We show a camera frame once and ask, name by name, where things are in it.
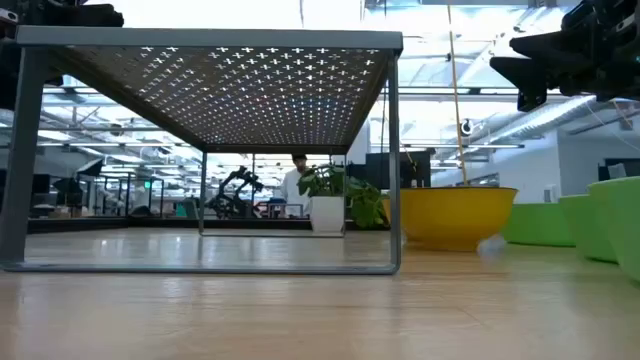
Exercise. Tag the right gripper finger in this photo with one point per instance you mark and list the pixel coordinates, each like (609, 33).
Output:
(525, 75)
(550, 47)

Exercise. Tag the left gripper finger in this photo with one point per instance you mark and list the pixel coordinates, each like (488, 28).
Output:
(95, 16)

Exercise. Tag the green plastic bowl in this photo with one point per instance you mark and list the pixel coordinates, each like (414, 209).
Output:
(535, 225)
(622, 225)
(575, 220)

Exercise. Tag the yellow bowl with patterned inside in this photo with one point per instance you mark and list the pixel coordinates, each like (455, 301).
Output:
(450, 215)

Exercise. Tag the black background robot arm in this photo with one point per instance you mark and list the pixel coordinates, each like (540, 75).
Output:
(235, 190)

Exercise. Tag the grey perforated metal shelf riser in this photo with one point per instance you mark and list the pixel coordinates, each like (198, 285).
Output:
(210, 37)

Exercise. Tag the black display screen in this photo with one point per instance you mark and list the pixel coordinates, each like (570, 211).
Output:
(607, 170)

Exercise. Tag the black monitor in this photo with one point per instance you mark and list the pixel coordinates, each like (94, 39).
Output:
(390, 170)

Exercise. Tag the green plant in white pot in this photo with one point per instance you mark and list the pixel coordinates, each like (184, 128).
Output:
(327, 212)

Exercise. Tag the person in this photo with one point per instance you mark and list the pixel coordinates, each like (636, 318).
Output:
(291, 187)

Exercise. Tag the round black ceiling camera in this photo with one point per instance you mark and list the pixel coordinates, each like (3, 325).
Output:
(466, 127)

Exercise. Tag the black aluminium table frame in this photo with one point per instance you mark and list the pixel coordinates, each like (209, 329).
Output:
(150, 225)

